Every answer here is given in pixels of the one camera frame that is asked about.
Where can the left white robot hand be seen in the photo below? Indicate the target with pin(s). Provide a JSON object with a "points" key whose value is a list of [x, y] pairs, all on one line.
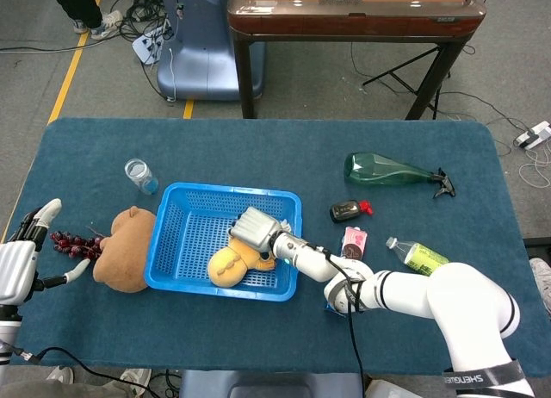
{"points": [[15, 269]]}

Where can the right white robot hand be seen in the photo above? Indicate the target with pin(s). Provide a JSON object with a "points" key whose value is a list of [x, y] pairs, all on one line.
{"points": [[256, 230]]}

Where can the yellow plush toy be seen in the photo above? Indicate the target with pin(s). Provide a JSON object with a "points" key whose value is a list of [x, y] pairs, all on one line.
{"points": [[224, 266]]}

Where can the blue cookie snack package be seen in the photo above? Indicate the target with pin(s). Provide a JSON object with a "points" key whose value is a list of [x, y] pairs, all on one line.
{"points": [[355, 243]]}

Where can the brown plush toy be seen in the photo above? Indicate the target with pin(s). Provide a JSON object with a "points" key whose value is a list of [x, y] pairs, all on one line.
{"points": [[125, 251]]}

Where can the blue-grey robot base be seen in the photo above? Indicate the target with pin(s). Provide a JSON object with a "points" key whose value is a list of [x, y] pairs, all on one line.
{"points": [[267, 385]]}

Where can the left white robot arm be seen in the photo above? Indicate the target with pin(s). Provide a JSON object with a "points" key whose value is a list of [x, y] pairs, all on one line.
{"points": [[8, 329]]}

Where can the dark red grape bunch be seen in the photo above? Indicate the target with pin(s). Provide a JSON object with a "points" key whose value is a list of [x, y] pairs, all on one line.
{"points": [[71, 245]]}

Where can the blue plastic basket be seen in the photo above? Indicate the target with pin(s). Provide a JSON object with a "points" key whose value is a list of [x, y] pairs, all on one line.
{"points": [[189, 225]]}

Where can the blue table cloth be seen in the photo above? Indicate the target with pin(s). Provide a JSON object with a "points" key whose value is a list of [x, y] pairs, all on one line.
{"points": [[275, 157]]}

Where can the black car key fob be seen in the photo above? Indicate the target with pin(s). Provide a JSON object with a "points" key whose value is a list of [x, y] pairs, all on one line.
{"points": [[344, 211]]}

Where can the grey white shoe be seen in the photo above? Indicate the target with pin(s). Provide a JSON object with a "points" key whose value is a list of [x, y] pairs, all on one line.
{"points": [[135, 378], [62, 374]]}

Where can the clear glass jar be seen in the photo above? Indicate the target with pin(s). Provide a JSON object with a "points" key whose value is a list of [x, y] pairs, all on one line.
{"points": [[140, 176]]}

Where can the green spray bottle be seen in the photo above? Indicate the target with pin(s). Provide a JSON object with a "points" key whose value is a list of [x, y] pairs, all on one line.
{"points": [[374, 170]]}

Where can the green-label water bottle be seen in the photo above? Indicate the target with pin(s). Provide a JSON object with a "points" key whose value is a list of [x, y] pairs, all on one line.
{"points": [[419, 256]]}

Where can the blue-grey machine base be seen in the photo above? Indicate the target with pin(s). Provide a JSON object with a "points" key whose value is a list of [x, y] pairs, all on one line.
{"points": [[202, 49]]}

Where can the white object on floor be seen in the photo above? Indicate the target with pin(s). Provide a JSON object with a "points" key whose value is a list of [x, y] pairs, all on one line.
{"points": [[387, 389]]}

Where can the white power strip with plugs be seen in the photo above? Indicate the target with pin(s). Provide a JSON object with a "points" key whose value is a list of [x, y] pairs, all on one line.
{"points": [[146, 47]]}

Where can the brown mahjong table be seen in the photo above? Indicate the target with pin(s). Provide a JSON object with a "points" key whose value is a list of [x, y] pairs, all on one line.
{"points": [[344, 23]]}

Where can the white sneaker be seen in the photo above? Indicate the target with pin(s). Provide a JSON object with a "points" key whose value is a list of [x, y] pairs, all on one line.
{"points": [[107, 25]]}

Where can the black trouser leg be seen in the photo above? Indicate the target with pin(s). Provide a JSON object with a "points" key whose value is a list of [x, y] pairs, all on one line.
{"points": [[77, 1]]}

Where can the white patterned shoe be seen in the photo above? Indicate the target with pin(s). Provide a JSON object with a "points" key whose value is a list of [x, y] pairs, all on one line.
{"points": [[541, 281]]}

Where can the white power strip with adapter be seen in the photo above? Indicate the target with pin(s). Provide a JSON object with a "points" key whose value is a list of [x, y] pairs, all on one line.
{"points": [[536, 135]]}

